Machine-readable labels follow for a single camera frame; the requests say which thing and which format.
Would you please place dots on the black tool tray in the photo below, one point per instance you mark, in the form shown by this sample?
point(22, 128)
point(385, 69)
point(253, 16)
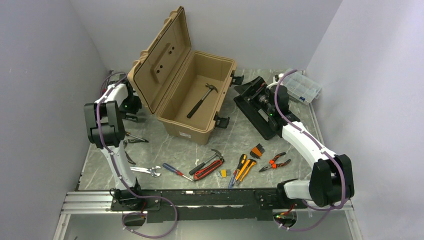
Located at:
point(258, 116)

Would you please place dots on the small claw hammer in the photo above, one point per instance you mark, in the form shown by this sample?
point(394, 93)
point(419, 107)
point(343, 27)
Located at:
point(217, 154)

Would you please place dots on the black handled cutters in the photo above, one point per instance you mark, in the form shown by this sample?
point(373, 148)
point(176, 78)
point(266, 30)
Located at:
point(129, 159)

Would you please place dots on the red black utility knife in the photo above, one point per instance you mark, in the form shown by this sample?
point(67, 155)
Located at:
point(202, 173)

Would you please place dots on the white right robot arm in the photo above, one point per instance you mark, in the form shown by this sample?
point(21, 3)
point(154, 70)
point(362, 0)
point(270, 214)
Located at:
point(267, 108)

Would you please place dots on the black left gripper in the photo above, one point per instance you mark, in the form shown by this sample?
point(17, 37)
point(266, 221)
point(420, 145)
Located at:
point(137, 101)

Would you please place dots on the large black-handled hammer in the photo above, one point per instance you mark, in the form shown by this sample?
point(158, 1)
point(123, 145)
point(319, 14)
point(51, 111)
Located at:
point(199, 103)

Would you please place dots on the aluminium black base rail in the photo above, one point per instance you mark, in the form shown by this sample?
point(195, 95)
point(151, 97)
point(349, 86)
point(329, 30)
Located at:
point(183, 204)

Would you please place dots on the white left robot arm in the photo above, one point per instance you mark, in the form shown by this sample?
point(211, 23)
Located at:
point(106, 130)

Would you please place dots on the blue red screwdriver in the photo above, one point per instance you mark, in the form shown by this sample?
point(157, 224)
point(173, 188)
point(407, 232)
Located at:
point(175, 171)

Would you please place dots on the tan plastic toolbox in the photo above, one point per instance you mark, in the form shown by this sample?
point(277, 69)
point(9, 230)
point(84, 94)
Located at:
point(170, 78)

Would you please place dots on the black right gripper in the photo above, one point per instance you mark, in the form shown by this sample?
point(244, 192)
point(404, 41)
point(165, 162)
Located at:
point(258, 84)

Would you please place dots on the clear compartment organizer box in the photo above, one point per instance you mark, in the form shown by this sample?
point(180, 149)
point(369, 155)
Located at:
point(300, 87)

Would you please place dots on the silver combination wrench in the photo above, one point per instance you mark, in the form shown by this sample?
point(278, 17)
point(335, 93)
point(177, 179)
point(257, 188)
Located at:
point(151, 171)

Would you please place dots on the orange black utility knife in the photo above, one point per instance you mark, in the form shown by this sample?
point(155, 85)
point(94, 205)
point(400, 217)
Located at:
point(246, 166)

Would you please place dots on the yellow handled screwdriver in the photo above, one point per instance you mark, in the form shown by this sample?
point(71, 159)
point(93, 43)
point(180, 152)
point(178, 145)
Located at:
point(132, 139)

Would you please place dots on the orange handled pliers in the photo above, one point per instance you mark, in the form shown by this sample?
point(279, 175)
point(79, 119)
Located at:
point(273, 163)

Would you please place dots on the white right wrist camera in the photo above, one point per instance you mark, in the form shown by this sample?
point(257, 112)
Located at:
point(277, 78)

